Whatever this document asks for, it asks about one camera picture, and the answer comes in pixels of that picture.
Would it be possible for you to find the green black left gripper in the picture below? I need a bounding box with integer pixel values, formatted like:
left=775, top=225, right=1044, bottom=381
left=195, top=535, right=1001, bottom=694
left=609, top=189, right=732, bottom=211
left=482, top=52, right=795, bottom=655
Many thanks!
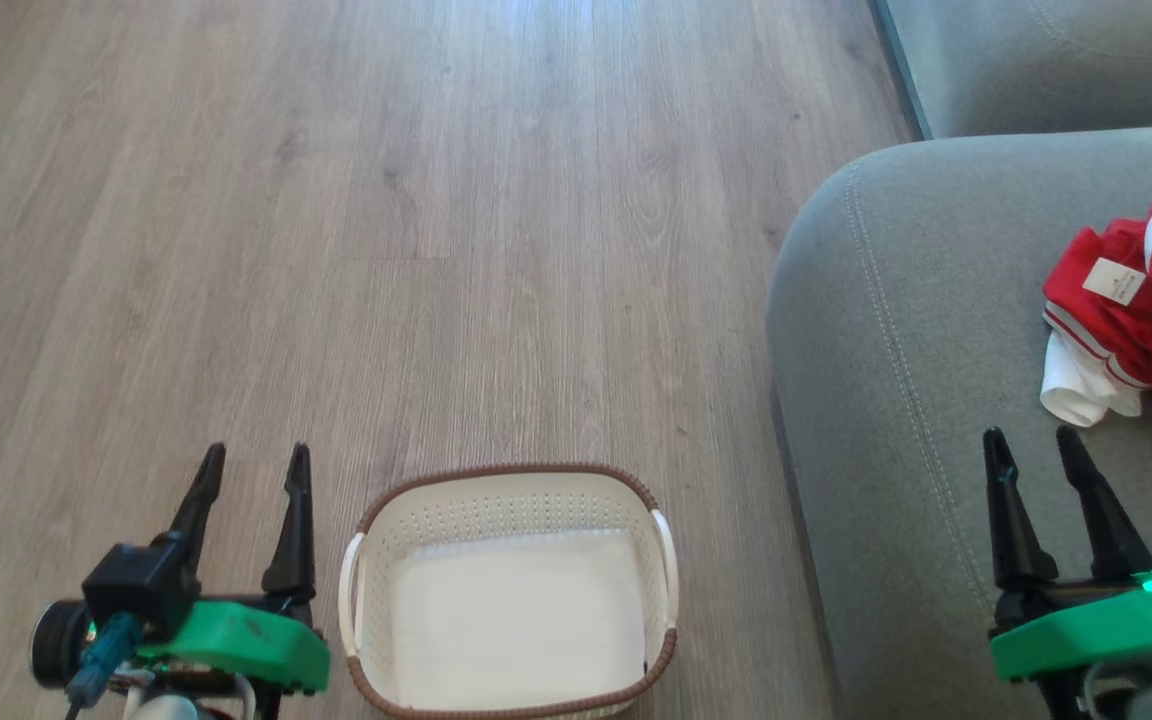
left=31, top=443, right=331, bottom=698

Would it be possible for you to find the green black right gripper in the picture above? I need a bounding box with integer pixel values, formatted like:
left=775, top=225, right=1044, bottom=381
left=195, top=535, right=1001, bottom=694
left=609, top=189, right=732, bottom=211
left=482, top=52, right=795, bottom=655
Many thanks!
left=982, top=425, right=1152, bottom=693

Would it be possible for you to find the cream perforated laundry basket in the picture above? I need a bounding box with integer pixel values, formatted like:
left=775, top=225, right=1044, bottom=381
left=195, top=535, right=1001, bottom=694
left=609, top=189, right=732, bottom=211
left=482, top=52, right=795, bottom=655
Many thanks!
left=338, top=463, right=681, bottom=720

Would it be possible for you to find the grey fabric sofa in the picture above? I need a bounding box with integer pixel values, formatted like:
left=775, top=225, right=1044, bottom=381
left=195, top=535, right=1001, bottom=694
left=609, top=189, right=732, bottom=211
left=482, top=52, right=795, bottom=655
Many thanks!
left=766, top=0, right=1152, bottom=720

